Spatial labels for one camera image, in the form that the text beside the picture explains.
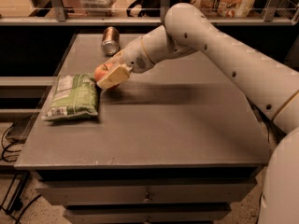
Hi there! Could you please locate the brown soda can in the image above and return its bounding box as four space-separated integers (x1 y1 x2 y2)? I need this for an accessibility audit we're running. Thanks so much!
101 26 120 56

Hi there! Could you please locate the grey metal shelf rail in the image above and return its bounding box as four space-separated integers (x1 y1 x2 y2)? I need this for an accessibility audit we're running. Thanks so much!
0 0 299 26

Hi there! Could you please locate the grey cabinet with drawers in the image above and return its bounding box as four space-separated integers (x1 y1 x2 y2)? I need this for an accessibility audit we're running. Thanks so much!
14 32 278 224

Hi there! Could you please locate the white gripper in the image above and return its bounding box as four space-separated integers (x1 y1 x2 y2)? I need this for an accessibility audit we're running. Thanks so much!
96 36 155 90

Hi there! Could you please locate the green jalapeno chip bag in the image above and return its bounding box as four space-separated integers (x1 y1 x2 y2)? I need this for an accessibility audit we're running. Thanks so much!
42 73 98 121

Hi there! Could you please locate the upper drawer with knob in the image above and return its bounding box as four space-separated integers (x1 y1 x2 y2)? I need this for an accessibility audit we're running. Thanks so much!
36 178 256 206

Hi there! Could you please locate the lower drawer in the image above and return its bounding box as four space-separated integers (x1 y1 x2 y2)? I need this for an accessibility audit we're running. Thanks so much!
64 204 231 224

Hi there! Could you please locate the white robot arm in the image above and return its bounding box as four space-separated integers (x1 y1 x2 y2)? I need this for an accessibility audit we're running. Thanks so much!
94 3 299 224

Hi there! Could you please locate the black cables left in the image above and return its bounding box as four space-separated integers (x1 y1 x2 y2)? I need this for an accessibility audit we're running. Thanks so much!
0 114 43 224

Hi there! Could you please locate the red apple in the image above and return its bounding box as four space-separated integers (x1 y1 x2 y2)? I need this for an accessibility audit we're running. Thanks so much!
94 63 112 81

